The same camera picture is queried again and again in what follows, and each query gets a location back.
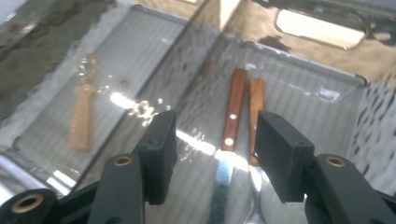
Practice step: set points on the smoked clear plastic bin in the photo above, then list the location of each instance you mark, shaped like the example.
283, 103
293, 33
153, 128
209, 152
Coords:
311, 93
37, 53
140, 56

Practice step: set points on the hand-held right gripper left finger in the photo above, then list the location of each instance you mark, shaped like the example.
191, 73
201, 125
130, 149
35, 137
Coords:
160, 149

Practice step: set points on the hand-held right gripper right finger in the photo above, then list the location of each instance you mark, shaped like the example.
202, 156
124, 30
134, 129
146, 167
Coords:
283, 155

